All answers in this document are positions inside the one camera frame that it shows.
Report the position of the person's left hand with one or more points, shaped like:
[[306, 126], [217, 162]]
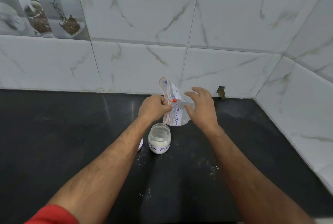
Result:
[[151, 109]]

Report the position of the person's right hand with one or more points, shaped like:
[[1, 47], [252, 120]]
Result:
[[204, 111]]

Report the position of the person's left thumb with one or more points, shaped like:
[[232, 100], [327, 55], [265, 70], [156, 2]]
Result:
[[166, 106]]

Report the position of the person's right thumb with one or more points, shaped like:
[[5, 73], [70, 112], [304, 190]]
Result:
[[189, 111]]

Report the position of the clear zip bag with powder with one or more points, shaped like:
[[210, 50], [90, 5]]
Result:
[[179, 118]]

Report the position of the person's right forearm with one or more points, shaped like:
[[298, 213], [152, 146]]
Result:
[[247, 179]]

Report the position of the person's left forearm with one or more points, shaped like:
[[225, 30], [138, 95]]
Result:
[[109, 164]]

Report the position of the glass jar with handwritten label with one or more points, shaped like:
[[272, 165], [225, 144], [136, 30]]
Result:
[[159, 137]]

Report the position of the white milk powder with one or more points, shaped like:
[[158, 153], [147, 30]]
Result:
[[159, 145]]

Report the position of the white jar lid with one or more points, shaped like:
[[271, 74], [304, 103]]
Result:
[[140, 145]]

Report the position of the red shirt sleeve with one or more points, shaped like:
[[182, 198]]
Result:
[[52, 216]]

